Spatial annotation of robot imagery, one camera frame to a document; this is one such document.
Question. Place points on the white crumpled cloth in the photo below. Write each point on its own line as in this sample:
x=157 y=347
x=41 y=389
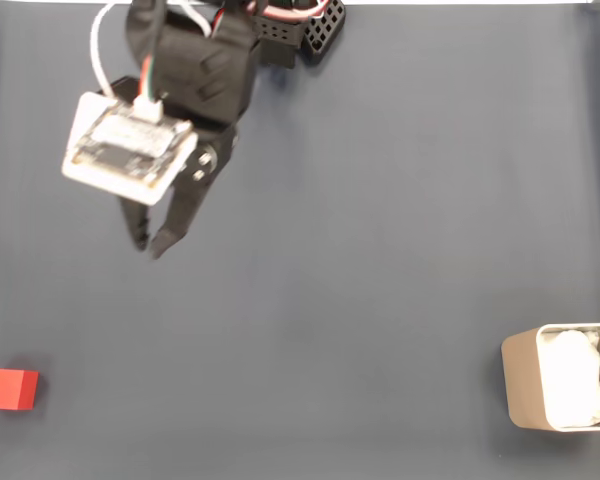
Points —
x=572 y=380

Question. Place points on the red cube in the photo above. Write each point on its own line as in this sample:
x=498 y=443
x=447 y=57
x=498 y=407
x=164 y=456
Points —
x=5 y=389

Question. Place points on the dark blue-grey mat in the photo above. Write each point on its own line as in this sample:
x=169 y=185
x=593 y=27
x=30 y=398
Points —
x=330 y=300

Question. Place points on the white camera board mount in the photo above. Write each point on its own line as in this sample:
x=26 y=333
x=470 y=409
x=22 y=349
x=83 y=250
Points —
x=125 y=150

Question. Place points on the beige rounded box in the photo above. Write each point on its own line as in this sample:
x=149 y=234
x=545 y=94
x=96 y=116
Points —
x=521 y=385

